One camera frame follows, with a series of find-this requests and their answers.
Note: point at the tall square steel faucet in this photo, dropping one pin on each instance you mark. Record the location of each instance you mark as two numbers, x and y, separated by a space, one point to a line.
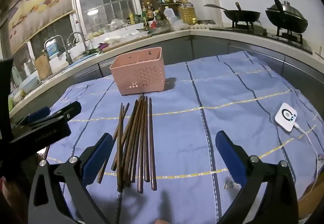
66 53

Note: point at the blue label detergent jug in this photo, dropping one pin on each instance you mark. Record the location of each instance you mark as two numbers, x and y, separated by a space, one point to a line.
52 48

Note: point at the white buns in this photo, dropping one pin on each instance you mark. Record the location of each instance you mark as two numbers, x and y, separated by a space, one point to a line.
112 39

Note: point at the kitchen counter with cabinets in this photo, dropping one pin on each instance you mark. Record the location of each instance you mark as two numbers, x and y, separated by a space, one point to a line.
215 34

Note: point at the clear plastic bag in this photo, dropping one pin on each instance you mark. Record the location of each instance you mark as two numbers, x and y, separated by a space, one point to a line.
179 26

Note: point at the white square controller device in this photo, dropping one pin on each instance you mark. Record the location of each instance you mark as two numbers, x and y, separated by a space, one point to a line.
286 116

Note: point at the black wok with lid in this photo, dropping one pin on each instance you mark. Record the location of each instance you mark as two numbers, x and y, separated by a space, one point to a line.
287 21

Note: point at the steel wok lid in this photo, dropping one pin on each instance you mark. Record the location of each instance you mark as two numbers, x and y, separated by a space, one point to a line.
287 9

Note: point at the pink plastic utensil basket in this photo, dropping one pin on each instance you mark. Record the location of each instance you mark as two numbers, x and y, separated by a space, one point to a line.
136 74

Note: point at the bunch of brown chopsticks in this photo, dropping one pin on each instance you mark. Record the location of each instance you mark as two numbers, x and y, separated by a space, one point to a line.
141 138

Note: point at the white plastic jug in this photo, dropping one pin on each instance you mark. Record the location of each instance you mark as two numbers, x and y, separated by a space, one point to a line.
169 15

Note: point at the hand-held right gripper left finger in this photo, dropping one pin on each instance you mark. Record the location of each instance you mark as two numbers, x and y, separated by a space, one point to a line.
97 155

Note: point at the fruit printed blind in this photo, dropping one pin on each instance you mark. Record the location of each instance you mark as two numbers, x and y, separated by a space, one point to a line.
38 3

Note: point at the blue checked tablecloth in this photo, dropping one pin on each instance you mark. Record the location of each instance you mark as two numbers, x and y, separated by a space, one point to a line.
202 125

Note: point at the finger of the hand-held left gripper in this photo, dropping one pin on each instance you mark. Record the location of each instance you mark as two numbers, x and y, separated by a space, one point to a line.
38 114
67 111

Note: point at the row of condiment bottles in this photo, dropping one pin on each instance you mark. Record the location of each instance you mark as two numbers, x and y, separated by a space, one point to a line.
145 15

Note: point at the purple vegetable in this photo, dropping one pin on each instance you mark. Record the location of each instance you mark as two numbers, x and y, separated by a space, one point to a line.
102 46

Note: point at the upright wooden cutting board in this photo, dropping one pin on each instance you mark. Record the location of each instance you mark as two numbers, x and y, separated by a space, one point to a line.
43 67

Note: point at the egg tray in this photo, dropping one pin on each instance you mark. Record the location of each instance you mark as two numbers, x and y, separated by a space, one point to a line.
202 26

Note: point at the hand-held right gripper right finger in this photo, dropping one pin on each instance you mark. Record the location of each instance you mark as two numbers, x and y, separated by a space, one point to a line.
231 158

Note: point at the black open wok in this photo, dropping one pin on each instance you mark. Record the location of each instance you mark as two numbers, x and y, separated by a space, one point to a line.
241 16

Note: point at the large yellow oil bottle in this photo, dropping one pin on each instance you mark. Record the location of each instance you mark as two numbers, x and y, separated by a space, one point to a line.
187 15

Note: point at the curved steel faucet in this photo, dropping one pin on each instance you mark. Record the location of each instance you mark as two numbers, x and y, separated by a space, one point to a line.
84 44

